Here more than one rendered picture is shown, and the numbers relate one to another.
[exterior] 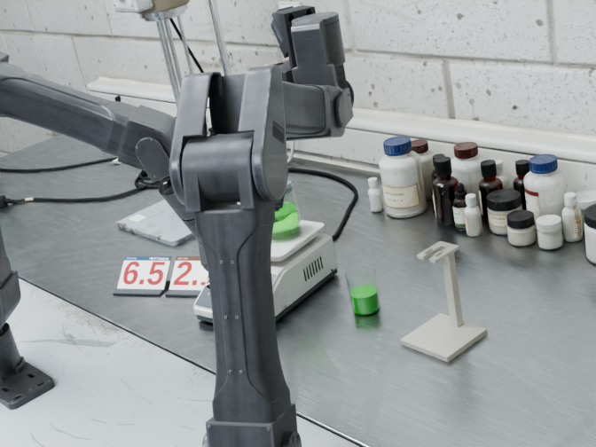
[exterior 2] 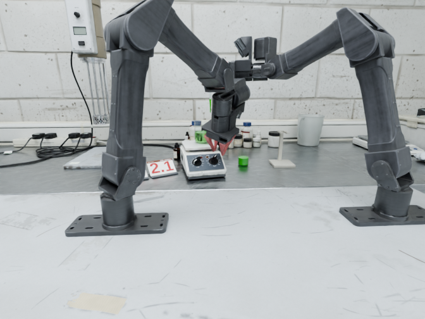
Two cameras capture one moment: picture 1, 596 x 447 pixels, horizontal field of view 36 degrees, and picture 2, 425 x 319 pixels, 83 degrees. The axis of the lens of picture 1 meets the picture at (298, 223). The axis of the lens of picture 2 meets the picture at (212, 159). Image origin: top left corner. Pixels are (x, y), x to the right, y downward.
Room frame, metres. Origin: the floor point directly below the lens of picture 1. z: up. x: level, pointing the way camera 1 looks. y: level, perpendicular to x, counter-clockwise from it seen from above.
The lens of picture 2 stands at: (0.75, 0.72, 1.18)
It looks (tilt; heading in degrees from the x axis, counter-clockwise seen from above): 17 degrees down; 305
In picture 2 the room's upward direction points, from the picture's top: straight up
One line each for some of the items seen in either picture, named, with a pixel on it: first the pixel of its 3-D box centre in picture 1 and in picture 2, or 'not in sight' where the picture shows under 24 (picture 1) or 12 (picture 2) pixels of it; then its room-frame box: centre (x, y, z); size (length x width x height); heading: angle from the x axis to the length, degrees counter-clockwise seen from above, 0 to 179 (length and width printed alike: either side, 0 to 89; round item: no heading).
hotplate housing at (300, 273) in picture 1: (269, 270); (200, 157); (1.26, 0.06, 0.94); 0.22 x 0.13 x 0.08; 138
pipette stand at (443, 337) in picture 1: (437, 296); (283, 148); (1.03, -0.16, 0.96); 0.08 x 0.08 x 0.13; 37
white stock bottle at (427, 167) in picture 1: (420, 168); not in sight; (1.53, -0.23, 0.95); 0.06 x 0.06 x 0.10
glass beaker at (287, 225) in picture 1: (277, 212); (202, 132); (1.27, 0.03, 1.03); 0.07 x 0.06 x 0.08; 140
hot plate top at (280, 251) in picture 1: (273, 237); (199, 144); (1.28, 0.04, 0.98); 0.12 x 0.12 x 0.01; 48
